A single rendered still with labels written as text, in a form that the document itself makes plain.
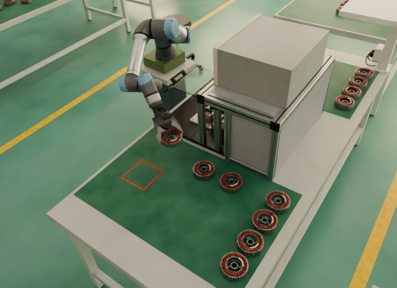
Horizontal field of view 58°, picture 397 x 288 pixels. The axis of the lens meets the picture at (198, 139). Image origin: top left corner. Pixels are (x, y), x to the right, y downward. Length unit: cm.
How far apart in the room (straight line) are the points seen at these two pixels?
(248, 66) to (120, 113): 214
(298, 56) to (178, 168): 81
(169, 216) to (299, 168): 71
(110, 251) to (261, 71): 102
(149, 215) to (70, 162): 162
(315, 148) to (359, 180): 101
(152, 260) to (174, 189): 39
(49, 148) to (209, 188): 196
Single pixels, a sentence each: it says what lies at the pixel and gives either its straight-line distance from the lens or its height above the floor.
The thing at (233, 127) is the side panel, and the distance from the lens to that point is 176.
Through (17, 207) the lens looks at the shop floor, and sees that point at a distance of 307.
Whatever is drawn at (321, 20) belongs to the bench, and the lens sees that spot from 344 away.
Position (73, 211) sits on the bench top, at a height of 75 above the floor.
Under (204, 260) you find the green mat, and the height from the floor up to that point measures 75.
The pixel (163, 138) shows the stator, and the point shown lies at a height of 92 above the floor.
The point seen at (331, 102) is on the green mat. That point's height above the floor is 75.
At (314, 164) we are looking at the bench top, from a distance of 196.
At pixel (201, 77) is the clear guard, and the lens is 198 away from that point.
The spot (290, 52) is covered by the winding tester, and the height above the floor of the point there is 132.
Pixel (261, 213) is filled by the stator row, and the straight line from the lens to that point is 167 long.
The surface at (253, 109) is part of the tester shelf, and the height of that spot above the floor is 112.
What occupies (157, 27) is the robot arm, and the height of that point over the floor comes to 124.
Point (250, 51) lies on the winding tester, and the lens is 169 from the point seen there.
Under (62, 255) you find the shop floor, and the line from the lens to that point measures 266.
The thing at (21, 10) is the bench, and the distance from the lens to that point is 424.
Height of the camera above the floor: 212
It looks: 42 degrees down
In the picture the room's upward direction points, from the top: 4 degrees counter-clockwise
